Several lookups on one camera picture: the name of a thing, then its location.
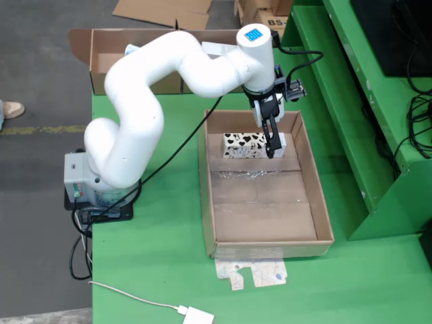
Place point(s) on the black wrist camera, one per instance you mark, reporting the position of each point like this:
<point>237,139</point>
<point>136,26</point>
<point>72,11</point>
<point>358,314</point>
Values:
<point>295,90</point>

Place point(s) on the opened cardboard box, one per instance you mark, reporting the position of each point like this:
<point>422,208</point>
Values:
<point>162,10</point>

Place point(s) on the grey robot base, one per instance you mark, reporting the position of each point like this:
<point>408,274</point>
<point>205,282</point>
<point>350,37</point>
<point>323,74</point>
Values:
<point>72,175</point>

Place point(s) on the grey camera bracket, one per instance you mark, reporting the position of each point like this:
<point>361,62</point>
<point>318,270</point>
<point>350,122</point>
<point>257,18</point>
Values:
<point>280,79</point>

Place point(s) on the shallow cardboard tray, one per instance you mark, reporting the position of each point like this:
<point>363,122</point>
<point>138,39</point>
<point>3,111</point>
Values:
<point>263,219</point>

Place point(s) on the green metal shelf unit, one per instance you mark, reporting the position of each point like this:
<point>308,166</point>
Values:
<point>337,101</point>

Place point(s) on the plain cardboard box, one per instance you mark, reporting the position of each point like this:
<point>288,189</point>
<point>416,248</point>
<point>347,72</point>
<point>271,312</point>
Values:
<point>281,6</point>
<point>246,10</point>

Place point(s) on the beige shoe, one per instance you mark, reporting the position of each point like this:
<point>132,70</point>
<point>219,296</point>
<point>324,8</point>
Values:
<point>11,109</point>

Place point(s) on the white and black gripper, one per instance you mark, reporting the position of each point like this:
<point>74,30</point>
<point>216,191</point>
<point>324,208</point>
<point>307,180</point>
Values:
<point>270,108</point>

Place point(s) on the black computer monitor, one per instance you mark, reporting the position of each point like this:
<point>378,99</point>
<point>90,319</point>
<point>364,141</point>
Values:
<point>398,33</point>

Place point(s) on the white product box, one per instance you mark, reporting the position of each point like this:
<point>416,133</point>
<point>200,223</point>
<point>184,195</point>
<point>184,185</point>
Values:
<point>216,49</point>

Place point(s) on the cardboard box printed BS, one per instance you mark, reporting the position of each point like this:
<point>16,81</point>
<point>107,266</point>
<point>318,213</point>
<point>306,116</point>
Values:
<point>273,17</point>

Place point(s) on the divided cardboard box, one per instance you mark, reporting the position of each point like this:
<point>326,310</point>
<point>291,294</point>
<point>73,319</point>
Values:
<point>101,81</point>

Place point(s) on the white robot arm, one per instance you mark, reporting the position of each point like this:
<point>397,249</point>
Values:
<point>135,101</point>

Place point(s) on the white power adapter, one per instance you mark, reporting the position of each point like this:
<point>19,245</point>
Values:
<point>199,317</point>

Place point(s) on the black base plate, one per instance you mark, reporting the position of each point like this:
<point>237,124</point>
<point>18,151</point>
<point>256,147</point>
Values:
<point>125,214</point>

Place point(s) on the cow print carton box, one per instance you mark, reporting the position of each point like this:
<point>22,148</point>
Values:
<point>243,145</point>

